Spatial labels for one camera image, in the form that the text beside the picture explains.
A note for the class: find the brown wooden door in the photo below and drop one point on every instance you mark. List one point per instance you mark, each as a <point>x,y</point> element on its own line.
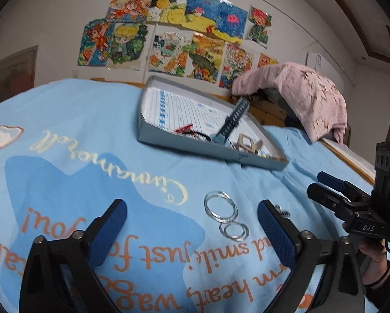
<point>12,75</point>

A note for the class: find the beige square bangle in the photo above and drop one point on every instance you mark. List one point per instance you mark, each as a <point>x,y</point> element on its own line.
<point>246,141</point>
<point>256,146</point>

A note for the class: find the pink floral cloth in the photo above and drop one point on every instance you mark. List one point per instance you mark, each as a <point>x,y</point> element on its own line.
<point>299,91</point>

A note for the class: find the white air conditioner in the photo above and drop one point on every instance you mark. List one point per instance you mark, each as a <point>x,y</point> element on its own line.
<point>314,60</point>

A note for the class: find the black wrist band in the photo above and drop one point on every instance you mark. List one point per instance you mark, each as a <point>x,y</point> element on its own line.
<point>382,275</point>

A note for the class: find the person's right hand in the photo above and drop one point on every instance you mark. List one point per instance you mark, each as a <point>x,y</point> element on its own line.
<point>374,262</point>

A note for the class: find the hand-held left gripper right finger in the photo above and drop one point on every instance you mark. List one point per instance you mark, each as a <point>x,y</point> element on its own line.
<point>276,234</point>

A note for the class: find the grey shallow tray box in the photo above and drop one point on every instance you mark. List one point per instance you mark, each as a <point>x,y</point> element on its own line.
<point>181,111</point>

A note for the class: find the light blue printed blanket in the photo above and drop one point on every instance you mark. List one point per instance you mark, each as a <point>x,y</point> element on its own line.
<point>100,156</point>

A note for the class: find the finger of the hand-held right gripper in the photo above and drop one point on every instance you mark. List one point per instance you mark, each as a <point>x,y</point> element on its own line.
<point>331,180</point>
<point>325,197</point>

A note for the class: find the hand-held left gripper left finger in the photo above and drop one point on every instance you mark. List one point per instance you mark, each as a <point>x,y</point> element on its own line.
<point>111,231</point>

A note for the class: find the group of colourful wall drawings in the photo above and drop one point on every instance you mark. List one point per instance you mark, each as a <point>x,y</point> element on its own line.
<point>168,29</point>

